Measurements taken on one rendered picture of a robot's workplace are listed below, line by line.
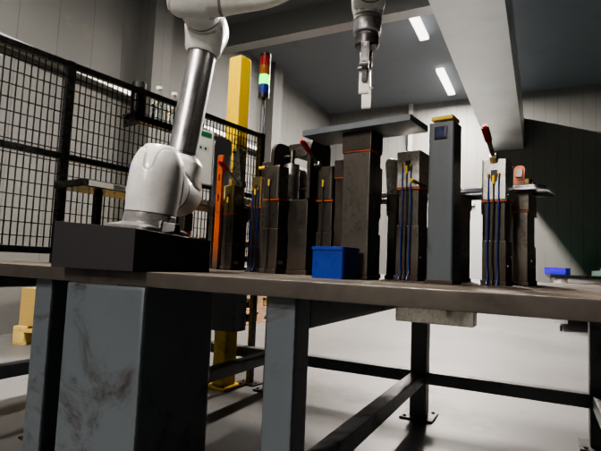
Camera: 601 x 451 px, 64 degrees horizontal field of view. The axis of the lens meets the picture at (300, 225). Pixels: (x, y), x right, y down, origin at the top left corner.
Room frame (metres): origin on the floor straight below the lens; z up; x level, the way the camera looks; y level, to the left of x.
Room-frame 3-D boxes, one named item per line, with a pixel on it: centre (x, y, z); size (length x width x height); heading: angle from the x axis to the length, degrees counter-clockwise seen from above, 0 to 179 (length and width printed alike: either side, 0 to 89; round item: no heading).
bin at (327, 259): (1.38, -0.11, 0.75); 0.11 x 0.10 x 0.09; 54
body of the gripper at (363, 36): (1.46, -0.19, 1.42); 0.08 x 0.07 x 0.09; 169
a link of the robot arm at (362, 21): (1.46, -0.19, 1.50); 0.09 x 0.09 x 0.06
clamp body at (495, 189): (1.37, -0.57, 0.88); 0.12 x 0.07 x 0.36; 144
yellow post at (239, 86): (2.89, 0.42, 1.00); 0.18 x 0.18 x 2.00; 54
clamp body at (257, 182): (1.86, 0.16, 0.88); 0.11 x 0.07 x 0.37; 144
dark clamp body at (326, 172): (1.67, -0.09, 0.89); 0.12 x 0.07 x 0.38; 144
